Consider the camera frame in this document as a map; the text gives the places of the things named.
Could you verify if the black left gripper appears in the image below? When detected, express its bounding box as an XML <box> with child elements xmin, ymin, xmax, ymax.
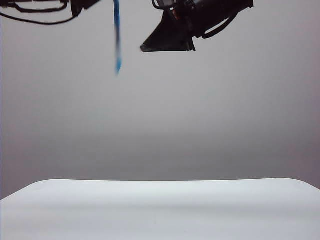
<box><xmin>70</xmin><ymin>0</ymin><xmax>103</xmax><ymax>17</ymax></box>

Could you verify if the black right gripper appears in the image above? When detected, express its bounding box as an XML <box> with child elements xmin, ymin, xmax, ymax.
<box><xmin>139</xmin><ymin>0</ymin><xmax>255</xmax><ymax>53</ymax></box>

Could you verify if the blue clear pen body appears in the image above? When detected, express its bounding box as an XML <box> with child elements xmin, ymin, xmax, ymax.
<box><xmin>114</xmin><ymin>24</ymin><xmax>124</xmax><ymax>77</ymax></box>

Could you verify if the short black cable loop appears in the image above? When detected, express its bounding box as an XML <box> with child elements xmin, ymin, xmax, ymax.
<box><xmin>201</xmin><ymin>15</ymin><xmax>236</xmax><ymax>40</ymax></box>

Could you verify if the long black cable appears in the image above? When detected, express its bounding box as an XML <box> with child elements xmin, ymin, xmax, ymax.
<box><xmin>0</xmin><ymin>10</ymin><xmax>77</xmax><ymax>26</ymax></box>

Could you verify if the looped black cable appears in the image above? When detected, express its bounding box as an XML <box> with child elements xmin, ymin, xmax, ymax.
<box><xmin>0</xmin><ymin>0</ymin><xmax>70</xmax><ymax>13</ymax></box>

